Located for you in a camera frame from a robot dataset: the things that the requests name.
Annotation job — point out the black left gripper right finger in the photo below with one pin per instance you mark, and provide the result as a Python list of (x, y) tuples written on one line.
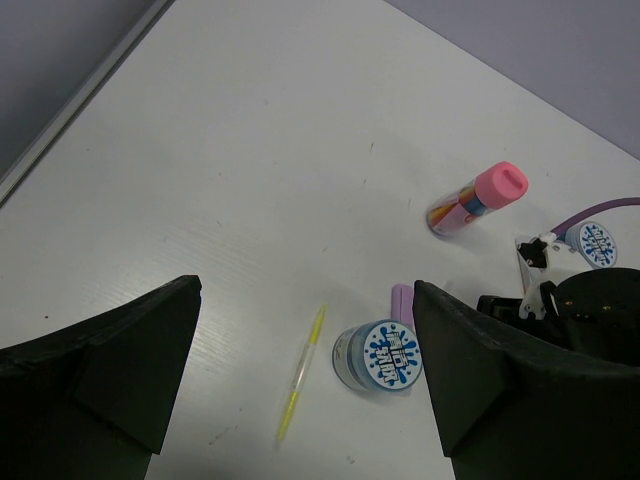
[(508, 405)]

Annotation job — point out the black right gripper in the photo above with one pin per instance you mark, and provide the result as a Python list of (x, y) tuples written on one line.
[(506, 310)]

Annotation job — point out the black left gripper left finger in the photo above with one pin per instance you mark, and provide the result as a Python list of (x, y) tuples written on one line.
[(94, 400)]

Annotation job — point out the yellow highlighter pen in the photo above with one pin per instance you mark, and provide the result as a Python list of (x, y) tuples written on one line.
[(300, 375)]

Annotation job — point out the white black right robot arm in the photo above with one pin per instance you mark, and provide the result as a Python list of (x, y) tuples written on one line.
[(595, 313)]

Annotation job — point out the purple highlighter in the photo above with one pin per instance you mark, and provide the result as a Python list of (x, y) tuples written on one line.
[(402, 305)]

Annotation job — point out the blue paint jar far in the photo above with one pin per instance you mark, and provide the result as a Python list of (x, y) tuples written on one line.
[(594, 242)]

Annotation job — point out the blue paint jar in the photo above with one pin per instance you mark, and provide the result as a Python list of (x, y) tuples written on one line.
[(594, 242), (378, 357)]

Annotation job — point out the pink-capped marker tube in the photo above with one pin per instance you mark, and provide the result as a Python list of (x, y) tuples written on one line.
[(495, 188)]

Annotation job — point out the blue paint jar near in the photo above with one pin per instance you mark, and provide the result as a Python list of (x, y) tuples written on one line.
[(378, 357)]

